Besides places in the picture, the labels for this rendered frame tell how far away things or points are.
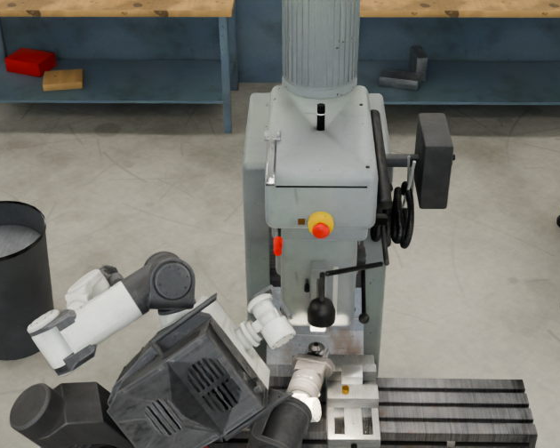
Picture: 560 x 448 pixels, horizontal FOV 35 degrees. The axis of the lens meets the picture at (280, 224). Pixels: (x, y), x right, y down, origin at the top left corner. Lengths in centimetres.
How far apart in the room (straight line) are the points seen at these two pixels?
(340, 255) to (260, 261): 63
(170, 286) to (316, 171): 43
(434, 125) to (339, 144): 52
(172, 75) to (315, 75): 417
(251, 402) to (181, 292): 27
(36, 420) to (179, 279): 42
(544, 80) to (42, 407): 508
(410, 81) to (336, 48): 389
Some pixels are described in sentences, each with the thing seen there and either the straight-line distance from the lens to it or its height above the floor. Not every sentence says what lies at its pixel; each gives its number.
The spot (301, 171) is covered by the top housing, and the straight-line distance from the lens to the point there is 204.
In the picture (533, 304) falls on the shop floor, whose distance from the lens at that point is 478.
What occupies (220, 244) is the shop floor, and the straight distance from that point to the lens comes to 505.
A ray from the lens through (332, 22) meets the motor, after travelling 228.
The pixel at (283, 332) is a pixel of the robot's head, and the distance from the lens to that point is 199.
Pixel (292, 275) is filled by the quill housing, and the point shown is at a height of 150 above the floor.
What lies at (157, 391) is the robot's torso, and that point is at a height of 162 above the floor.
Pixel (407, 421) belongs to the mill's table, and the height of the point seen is 92.
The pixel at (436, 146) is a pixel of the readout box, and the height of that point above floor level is 172.
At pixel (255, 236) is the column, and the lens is 285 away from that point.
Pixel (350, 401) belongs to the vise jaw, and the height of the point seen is 103.
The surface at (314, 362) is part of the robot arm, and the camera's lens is 261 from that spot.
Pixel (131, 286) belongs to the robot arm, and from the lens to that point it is 196.
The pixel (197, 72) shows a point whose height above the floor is 23.
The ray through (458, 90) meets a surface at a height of 23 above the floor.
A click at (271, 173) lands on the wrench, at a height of 190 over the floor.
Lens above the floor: 295
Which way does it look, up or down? 35 degrees down
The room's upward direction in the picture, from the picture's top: 1 degrees counter-clockwise
